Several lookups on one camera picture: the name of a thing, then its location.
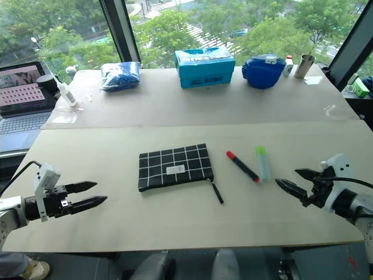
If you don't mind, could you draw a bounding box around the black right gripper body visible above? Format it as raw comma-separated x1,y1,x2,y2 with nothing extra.
302,167,336,209

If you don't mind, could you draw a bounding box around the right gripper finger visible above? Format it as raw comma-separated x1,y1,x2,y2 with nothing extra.
294,167,322,183
275,178,309,205

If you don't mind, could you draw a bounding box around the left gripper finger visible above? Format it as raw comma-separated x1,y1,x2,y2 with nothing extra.
65,181,98,195
70,195,108,215

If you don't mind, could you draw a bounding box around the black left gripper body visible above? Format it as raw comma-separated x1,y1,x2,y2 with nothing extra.
43,184,74,218

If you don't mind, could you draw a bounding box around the black white-grid pencil case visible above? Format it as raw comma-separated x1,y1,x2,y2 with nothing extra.
138,143,225,205

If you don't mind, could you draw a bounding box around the green capped highlighter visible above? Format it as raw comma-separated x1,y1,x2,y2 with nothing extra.
255,145,272,183

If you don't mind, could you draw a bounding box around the red and black marker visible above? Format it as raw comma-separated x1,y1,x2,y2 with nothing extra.
226,150,261,184

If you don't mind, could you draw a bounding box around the dark rounded shape with shoe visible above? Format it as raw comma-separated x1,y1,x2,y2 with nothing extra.
0,251,51,280

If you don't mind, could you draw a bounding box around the grey rounded robot leg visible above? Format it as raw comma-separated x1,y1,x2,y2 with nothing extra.
210,248,241,280
124,250,177,280

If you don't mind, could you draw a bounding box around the white squeeze bottle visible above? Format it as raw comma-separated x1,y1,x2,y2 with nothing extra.
55,80,79,109

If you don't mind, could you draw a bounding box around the green and white box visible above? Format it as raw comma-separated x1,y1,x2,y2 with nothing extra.
350,73,371,99

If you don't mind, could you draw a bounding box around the stainless steel cup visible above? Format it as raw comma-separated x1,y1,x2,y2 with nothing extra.
294,54,317,79

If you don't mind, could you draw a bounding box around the black cylinder speaker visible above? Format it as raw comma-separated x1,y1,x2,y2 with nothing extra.
36,73,59,97

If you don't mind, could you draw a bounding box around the small white red-capped bottle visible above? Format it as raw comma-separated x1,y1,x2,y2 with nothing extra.
282,55,295,78

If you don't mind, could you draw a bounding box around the grey laptop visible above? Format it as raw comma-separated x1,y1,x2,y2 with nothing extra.
0,60,58,153

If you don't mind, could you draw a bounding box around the blue round pouch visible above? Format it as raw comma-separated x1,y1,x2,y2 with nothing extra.
241,53,287,90

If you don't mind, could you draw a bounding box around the blue plastic bag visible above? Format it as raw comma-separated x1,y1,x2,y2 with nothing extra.
98,61,142,93

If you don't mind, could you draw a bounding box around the blue cardboard box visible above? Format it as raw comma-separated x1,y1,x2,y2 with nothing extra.
173,46,237,89

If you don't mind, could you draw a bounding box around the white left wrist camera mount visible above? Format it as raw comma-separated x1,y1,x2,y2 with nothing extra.
33,163,62,223

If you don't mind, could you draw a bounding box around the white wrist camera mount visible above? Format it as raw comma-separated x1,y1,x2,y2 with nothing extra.
319,153,355,213
33,163,62,223

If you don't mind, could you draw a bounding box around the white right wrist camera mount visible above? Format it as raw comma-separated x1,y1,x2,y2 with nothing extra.
319,153,355,213

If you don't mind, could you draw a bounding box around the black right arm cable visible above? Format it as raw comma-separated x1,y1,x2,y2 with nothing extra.
316,174,373,190

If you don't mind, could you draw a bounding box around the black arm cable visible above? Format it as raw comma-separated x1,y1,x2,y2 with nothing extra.
316,174,373,190
0,160,42,197

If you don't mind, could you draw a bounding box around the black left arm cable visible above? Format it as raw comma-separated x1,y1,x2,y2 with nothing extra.
0,160,42,197

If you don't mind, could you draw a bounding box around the black window frame post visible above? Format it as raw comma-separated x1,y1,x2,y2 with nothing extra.
98,0,143,70
327,0,373,92

